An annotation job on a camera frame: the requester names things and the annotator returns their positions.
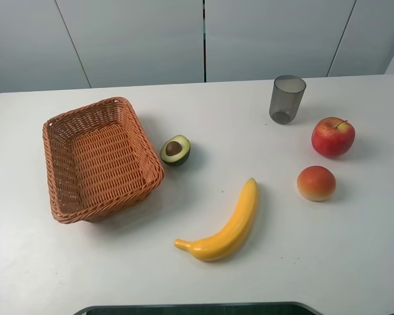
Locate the yellow banana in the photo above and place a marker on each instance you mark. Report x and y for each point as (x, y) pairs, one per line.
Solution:
(233, 235)

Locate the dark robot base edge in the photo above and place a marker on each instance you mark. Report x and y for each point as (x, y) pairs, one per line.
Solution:
(210, 308)

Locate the brown wicker basket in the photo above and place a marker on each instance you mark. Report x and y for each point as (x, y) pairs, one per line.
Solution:
(99, 161)

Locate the halved avocado with pit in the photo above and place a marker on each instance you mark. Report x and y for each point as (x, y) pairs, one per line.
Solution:
(175, 151)

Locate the grey translucent plastic cup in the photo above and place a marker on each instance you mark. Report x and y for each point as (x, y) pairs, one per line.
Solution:
(286, 97)

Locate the orange peach fruit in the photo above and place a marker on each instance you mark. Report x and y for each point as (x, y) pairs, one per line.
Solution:
(316, 183)

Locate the red apple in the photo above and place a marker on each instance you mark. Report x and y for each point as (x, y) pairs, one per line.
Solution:
(332, 137)

